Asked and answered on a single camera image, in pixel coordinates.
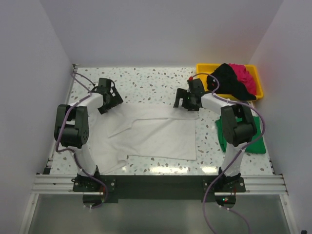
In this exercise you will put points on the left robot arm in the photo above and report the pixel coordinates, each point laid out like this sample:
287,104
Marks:
71,132

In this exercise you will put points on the pink t shirt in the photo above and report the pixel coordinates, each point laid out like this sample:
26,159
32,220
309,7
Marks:
244,77

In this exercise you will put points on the black t shirt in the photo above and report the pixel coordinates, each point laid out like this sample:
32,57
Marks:
224,81

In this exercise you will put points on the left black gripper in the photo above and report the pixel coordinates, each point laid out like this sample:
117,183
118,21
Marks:
116,100

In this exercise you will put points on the aluminium frame rail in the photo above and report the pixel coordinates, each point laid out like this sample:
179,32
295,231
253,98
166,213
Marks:
156,85

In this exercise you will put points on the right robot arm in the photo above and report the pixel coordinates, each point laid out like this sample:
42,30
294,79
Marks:
238,127

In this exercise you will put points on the folded green t shirt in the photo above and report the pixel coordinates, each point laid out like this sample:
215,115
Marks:
255,148

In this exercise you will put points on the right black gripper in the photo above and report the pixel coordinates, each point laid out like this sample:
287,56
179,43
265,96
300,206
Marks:
182,93

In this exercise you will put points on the yellow plastic bin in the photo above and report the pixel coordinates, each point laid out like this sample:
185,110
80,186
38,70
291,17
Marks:
210,67

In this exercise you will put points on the white t shirt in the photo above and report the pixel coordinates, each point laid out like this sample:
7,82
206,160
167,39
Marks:
138,129

